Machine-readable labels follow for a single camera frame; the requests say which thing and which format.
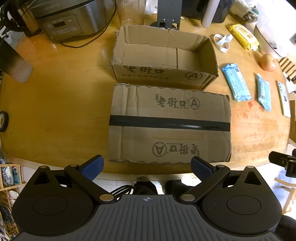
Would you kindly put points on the black tape roll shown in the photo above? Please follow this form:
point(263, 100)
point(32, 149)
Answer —
point(3, 121)

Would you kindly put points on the wooden shoe rack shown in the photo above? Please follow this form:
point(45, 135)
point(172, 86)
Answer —
point(9, 185)

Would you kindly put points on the black tablet stand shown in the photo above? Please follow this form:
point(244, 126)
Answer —
point(167, 12)

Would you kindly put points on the white rounded post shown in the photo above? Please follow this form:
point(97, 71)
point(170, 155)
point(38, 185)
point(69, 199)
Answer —
point(209, 14)

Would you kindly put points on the white appliance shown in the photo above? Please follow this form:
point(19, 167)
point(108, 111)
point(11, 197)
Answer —
point(272, 32)

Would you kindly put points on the flat cardboard sheet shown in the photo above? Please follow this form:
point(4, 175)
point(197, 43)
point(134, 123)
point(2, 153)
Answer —
point(168, 139)

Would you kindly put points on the frosted plastic cup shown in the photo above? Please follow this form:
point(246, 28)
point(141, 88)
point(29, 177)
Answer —
point(16, 64)

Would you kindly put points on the cardboard box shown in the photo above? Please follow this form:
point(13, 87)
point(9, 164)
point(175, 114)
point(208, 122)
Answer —
point(166, 58)

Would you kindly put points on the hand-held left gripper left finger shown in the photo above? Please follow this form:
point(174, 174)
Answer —
point(93, 166)

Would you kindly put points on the white flat card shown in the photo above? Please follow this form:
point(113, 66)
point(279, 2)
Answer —
point(284, 99)

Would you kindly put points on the white plastic bag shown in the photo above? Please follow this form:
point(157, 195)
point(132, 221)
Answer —
point(151, 7)

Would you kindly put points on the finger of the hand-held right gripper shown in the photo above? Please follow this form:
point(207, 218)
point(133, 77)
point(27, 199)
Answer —
point(281, 160)

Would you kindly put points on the large blue tissue pack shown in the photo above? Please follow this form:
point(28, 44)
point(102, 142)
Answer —
point(236, 82)

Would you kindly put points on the silver rice cooker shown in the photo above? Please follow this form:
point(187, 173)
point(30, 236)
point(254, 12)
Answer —
point(69, 16)

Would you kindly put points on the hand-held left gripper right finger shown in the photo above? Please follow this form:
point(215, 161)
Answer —
point(200, 168)

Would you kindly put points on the black appliance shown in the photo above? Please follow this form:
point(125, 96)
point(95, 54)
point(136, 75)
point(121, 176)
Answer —
point(192, 9)

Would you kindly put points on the small blue tissue pack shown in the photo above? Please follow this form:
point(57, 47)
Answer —
point(264, 92)

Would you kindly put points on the wooden chair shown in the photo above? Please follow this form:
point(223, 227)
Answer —
point(285, 192)

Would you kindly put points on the wooden desktop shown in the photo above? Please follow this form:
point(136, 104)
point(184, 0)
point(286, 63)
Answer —
point(69, 104)

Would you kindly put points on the yellow wet wipes pack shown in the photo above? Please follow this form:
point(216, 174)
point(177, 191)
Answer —
point(244, 36)

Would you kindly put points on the clear plastic jar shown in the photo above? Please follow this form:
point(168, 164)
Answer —
point(130, 10)

